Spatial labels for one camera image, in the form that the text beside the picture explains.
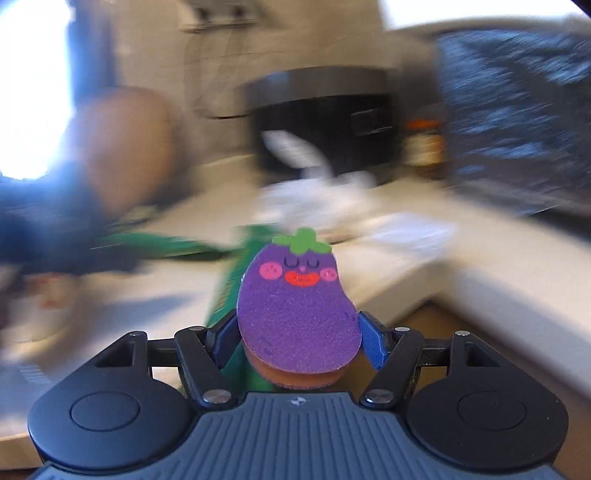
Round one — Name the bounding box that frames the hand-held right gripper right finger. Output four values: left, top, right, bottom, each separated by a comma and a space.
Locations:
357, 310, 502, 409

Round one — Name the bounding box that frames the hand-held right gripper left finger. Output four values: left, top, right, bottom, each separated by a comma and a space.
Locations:
94, 318, 243, 409

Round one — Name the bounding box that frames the purple eggplant sponge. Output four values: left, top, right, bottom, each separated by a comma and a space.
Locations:
236, 228, 363, 389

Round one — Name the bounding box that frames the green snack packet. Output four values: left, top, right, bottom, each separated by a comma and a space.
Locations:
202, 224, 283, 394
102, 232, 242, 260

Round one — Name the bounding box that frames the clear plastic bag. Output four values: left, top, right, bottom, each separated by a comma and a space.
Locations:
259, 130, 385, 237

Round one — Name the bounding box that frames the small brown jar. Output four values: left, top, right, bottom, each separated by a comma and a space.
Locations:
403, 117, 447, 168

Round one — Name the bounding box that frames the black electric cooking pot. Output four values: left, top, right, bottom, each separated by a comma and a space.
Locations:
0, 159, 141, 278

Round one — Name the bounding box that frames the round wooden cutting board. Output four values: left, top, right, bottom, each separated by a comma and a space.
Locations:
78, 88, 180, 209

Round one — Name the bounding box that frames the dark rice cooker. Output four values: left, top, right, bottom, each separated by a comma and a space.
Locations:
244, 66, 403, 186

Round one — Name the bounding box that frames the black plastic bag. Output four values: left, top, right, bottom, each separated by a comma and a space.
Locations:
433, 30, 591, 219

